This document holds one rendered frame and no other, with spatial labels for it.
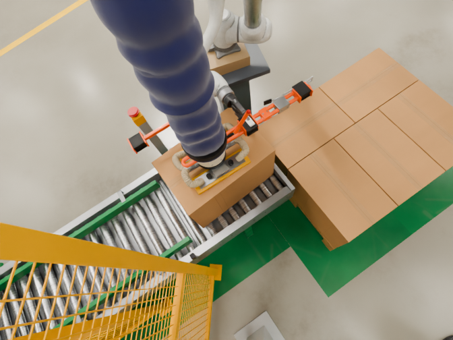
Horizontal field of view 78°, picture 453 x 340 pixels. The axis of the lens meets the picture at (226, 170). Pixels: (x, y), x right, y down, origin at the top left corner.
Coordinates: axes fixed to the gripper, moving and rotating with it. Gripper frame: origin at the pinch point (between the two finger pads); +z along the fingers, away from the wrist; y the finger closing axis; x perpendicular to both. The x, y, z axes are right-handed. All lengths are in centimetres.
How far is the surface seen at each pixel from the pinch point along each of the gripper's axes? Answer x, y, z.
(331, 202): -24, 54, 52
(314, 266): 1, 109, 79
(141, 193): 76, 44, -24
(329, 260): -12, 109, 82
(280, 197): 1, 49, 32
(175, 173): 48, 13, -6
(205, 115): 23.8, -42.6, 9.8
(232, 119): 2.9, 12.5, -15.0
